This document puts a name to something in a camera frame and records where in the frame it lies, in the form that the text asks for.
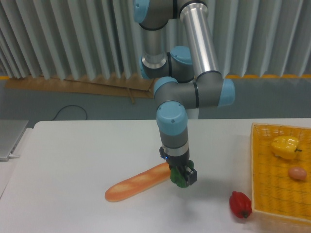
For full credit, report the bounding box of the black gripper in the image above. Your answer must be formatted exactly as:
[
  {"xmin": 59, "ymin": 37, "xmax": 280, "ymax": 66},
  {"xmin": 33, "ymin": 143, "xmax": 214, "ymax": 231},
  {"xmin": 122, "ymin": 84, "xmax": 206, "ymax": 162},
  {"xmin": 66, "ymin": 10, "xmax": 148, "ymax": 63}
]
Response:
[{"xmin": 159, "ymin": 147, "xmax": 197, "ymax": 186}]

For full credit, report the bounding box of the green toy bell pepper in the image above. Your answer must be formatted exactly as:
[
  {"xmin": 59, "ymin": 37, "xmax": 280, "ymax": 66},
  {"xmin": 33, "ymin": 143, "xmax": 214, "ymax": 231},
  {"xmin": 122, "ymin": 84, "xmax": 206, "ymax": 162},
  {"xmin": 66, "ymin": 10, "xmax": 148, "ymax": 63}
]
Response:
[{"xmin": 170, "ymin": 160, "xmax": 193, "ymax": 188}]

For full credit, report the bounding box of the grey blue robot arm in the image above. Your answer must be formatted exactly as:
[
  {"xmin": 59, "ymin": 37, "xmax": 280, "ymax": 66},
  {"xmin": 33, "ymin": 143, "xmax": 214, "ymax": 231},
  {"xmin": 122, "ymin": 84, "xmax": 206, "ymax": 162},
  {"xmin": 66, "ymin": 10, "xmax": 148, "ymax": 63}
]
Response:
[{"xmin": 133, "ymin": 0, "xmax": 235, "ymax": 188}]

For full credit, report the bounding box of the red toy bell pepper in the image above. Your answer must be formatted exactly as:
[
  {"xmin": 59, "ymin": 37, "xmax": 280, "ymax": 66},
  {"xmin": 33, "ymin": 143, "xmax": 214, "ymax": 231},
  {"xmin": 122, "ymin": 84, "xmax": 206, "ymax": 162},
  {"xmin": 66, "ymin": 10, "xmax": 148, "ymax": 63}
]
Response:
[{"xmin": 229, "ymin": 191, "xmax": 252, "ymax": 218}]

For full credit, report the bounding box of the yellow woven basket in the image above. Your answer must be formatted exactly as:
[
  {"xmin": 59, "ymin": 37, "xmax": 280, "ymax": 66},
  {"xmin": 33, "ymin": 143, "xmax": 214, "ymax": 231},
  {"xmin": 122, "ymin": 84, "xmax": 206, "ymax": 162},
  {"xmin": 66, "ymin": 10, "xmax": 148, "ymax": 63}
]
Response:
[{"xmin": 251, "ymin": 123, "xmax": 311, "ymax": 224}]

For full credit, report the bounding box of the yellow toy bell pepper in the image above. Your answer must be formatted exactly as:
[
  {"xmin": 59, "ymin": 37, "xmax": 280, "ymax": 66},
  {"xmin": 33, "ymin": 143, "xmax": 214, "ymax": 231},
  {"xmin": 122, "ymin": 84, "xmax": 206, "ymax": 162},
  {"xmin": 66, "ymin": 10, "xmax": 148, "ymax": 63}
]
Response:
[{"xmin": 271, "ymin": 136, "xmax": 302, "ymax": 160}]

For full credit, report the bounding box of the toy baguette bread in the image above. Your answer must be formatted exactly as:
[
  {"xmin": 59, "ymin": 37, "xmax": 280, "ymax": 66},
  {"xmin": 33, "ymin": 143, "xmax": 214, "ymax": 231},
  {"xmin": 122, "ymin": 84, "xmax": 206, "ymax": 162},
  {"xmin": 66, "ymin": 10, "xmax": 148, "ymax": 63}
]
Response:
[{"xmin": 104, "ymin": 163, "xmax": 171, "ymax": 202}]

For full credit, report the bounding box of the brown cardboard sheet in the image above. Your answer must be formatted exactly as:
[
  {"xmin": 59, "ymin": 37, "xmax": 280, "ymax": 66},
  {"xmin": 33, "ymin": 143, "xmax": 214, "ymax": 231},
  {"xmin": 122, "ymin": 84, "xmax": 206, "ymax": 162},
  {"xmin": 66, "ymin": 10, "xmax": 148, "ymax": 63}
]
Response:
[{"xmin": 5, "ymin": 73, "xmax": 156, "ymax": 103}]

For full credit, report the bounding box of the brown toy egg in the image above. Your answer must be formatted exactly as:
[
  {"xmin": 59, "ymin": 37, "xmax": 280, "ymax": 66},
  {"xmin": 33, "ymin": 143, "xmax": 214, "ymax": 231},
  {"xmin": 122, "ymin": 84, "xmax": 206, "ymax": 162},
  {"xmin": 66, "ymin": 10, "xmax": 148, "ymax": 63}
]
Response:
[{"xmin": 288, "ymin": 166, "xmax": 307, "ymax": 180}]

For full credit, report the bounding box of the grey pleated curtain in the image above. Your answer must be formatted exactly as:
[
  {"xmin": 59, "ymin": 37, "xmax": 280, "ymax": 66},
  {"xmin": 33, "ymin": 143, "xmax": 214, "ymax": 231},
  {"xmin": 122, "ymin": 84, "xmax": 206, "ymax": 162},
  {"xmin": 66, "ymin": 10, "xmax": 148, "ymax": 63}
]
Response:
[{"xmin": 0, "ymin": 0, "xmax": 311, "ymax": 80}]

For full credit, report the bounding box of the silver laptop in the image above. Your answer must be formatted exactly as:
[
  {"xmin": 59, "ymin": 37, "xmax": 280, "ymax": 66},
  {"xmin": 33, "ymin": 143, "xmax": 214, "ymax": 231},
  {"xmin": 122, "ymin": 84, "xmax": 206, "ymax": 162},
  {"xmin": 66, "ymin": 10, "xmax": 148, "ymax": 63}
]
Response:
[{"xmin": 0, "ymin": 119, "xmax": 29, "ymax": 162}]

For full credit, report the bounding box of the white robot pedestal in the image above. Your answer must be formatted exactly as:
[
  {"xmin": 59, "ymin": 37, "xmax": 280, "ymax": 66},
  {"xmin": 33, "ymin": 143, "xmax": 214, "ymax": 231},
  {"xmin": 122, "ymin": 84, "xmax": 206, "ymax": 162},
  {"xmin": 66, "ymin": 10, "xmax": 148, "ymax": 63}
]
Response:
[{"xmin": 186, "ymin": 108, "xmax": 199, "ymax": 119}]

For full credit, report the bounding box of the black floor cable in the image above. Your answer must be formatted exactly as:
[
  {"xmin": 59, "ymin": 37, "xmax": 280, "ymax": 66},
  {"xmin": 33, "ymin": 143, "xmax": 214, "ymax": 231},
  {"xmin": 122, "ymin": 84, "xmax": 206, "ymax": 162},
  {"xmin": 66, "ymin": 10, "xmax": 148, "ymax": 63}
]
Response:
[{"xmin": 51, "ymin": 104, "xmax": 88, "ymax": 121}]

